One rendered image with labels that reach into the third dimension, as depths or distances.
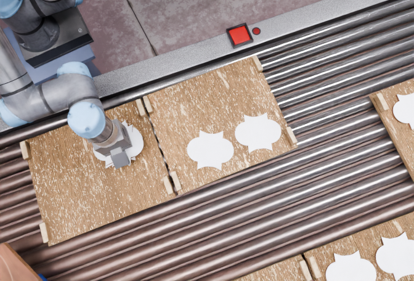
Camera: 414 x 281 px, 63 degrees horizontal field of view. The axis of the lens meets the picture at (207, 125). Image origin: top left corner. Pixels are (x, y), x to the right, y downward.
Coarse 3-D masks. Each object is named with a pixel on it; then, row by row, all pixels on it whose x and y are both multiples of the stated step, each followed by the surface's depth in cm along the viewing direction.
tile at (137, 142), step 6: (132, 126) 107; (132, 132) 106; (132, 138) 105; (138, 138) 105; (132, 144) 105; (138, 144) 105; (126, 150) 104; (132, 150) 104; (138, 150) 104; (102, 156) 104; (108, 156) 104; (132, 156) 104; (108, 162) 103
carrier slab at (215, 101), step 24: (216, 72) 116; (240, 72) 116; (144, 96) 114; (168, 96) 114; (192, 96) 114; (216, 96) 114; (240, 96) 113; (264, 96) 113; (168, 120) 112; (192, 120) 112; (216, 120) 111; (240, 120) 111; (168, 144) 110; (240, 144) 109; (288, 144) 109; (192, 168) 108; (216, 168) 107; (240, 168) 107
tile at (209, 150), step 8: (200, 136) 109; (208, 136) 109; (216, 136) 109; (192, 144) 109; (200, 144) 109; (208, 144) 109; (216, 144) 109; (224, 144) 108; (192, 152) 108; (200, 152) 108; (208, 152) 108; (216, 152) 108; (224, 152) 108; (232, 152) 108; (200, 160) 107; (208, 160) 107; (216, 160) 107; (224, 160) 107
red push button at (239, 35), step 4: (236, 28) 121; (240, 28) 121; (244, 28) 121; (232, 32) 120; (236, 32) 120; (240, 32) 120; (244, 32) 120; (232, 36) 120; (236, 36) 120; (240, 36) 120; (244, 36) 120; (248, 36) 120; (236, 40) 120; (240, 40) 120; (244, 40) 120; (248, 40) 120
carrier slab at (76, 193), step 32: (64, 128) 112; (32, 160) 109; (64, 160) 109; (96, 160) 109; (160, 160) 108; (64, 192) 106; (96, 192) 106; (128, 192) 106; (160, 192) 106; (64, 224) 104; (96, 224) 104
